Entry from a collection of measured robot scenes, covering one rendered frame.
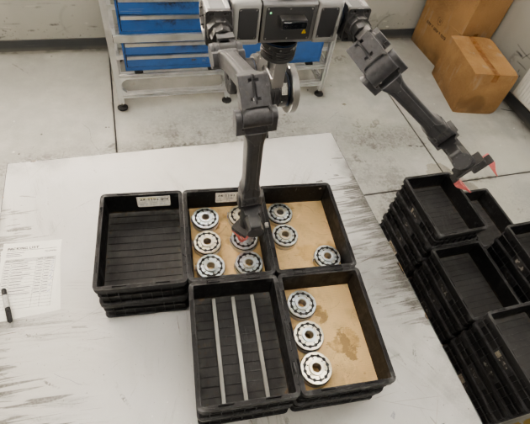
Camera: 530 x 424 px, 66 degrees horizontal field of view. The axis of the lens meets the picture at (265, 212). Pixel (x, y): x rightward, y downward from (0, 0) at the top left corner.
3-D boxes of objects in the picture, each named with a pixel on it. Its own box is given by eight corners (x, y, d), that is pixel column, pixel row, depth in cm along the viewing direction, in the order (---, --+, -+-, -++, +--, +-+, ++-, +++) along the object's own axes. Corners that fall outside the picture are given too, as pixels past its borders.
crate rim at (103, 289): (101, 198, 154) (100, 193, 152) (182, 193, 160) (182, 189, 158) (92, 294, 130) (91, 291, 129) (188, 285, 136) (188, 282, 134)
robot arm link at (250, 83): (277, 71, 95) (235, 76, 93) (278, 127, 102) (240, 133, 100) (237, 37, 131) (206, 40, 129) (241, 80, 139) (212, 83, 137)
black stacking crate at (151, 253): (106, 214, 161) (101, 195, 152) (182, 209, 167) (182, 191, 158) (99, 306, 138) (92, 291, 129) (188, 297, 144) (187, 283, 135)
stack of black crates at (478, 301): (405, 279, 238) (431, 248, 211) (448, 271, 245) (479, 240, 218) (439, 346, 215) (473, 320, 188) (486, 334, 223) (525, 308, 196)
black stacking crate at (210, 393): (189, 299, 144) (188, 283, 135) (271, 289, 150) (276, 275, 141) (197, 421, 121) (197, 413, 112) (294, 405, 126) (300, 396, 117)
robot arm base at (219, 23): (229, 43, 140) (231, 7, 131) (234, 55, 136) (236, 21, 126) (204, 44, 138) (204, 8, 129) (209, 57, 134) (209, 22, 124)
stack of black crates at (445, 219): (376, 225, 260) (403, 177, 225) (416, 218, 268) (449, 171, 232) (404, 279, 238) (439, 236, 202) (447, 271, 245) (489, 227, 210)
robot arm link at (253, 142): (273, 98, 103) (231, 103, 101) (280, 114, 100) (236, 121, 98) (262, 191, 140) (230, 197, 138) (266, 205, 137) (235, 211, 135)
